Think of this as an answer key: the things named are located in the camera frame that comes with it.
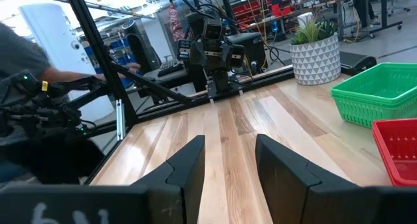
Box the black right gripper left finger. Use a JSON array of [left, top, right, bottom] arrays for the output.
[[130, 134, 207, 224]]

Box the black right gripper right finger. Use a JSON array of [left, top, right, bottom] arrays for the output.
[[255, 133, 381, 224]]

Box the green plastic slotted basket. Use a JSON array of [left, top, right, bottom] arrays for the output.
[[338, 105, 417, 129], [332, 98, 417, 108], [330, 62, 417, 101]]

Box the red plastic slotted basket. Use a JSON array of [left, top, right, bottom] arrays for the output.
[[371, 118, 417, 188]]

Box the person's forearm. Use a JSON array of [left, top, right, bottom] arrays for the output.
[[42, 66, 110, 85]]

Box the black keyboard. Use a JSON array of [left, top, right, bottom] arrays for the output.
[[157, 59, 184, 77]]

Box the black computer case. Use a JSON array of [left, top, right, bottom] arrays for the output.
[[227, 31, 268, 72]]

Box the red white striped cloth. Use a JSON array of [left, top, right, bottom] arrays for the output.
[[167, 5, 185, 42]]

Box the black desk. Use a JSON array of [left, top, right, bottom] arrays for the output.
[[143, 69, 194, 100]]

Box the black cylindrical tower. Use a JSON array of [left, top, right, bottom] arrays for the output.
[[121, 19, 161, 74]]

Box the blue storage bin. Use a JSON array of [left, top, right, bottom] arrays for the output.
[[109, 37, 130, 52]]

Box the potted plant white patterned pot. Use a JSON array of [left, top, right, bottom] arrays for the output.
[[289, 14, 342, 86]]

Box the black stand base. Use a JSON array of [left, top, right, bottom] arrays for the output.
[[339, 51, 378, 77]]

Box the white cabinet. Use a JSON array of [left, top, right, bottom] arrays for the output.
[[18, 3, 97, 76]]

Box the person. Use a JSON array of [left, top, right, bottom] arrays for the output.
[[0, 21, 53, 186], [353, 0, 377, 25]]

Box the black rolling stand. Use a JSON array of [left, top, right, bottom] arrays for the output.
[[369, 0, 412, 39]]

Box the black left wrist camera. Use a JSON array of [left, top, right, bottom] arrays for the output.
[[202, 18, 225, 42]]

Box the black table end rail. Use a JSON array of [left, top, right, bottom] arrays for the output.
[[130, 66, 296, 127]]

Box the black diagonal frame brace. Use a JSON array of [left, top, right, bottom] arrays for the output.
[[110, 63, 194, 105]]

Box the black aluminium frame post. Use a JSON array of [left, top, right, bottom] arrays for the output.
[[218, 0, 238, 35], [63, 0, 139, 127]]

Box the silver metal bracket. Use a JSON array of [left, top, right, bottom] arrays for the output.
[[115, 99, 126, 141]]

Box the yellow cable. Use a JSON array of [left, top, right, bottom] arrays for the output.
[[343, 0, 363, 44]]

